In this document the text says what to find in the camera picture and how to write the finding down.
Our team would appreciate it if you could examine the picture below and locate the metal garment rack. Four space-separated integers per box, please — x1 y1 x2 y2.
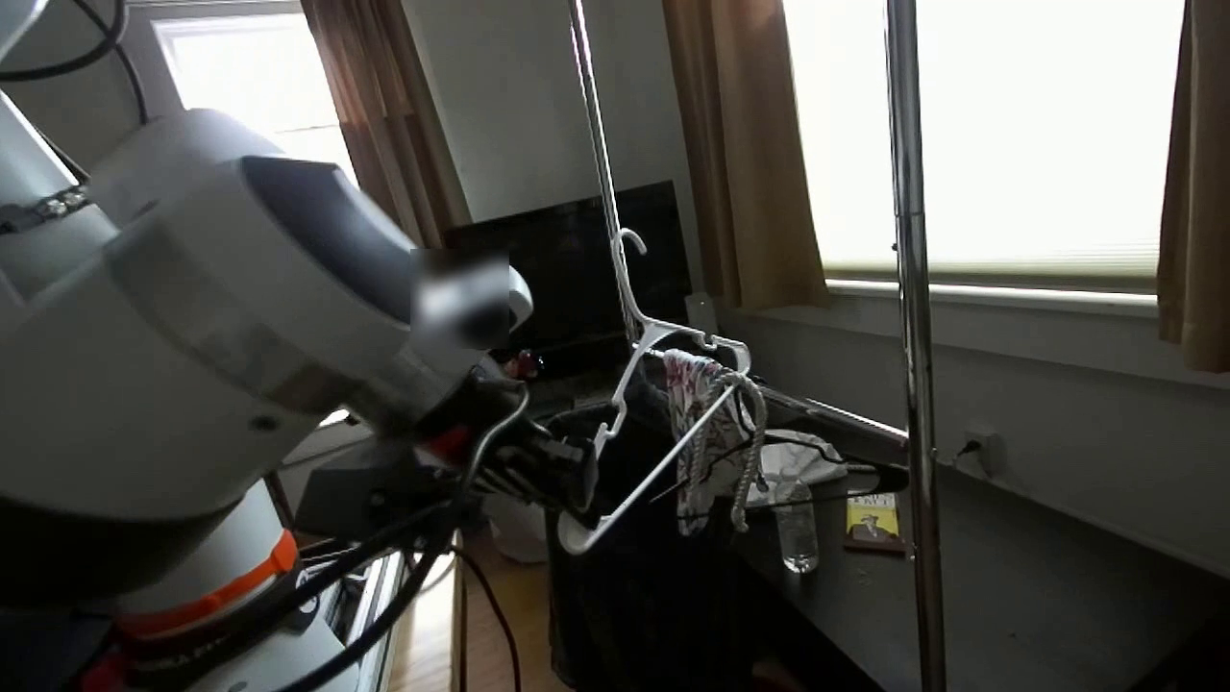
564 0 953 692

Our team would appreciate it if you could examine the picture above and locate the brown curtain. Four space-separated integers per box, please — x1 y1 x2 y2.
296 0 470 284
659 0 834 315
1153 0 1230 376

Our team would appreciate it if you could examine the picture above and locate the white window blind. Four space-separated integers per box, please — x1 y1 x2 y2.
780 0 1189 293

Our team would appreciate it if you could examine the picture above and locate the clear plastic bottle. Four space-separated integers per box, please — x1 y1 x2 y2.
774 497 826 579

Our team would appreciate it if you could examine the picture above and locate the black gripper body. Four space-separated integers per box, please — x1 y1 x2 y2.
479 387 577 489

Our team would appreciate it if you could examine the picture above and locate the dark low bench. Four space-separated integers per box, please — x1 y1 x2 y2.
725 457 1230 692

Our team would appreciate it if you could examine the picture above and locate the small yellow box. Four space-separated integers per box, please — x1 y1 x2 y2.
838 489 911 556

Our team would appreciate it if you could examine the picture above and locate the black flat screen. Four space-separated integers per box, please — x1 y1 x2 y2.
442 178 700 392

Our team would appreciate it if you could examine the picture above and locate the white plastic bag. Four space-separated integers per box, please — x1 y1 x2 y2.
479 489 557 569

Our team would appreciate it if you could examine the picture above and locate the white plastic clothes hanger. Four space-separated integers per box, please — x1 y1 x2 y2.
552 224 778 556

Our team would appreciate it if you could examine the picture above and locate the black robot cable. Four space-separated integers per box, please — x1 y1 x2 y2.
273 379 537 692

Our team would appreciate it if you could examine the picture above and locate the floral print garment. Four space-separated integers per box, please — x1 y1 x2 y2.
636 343 853 539

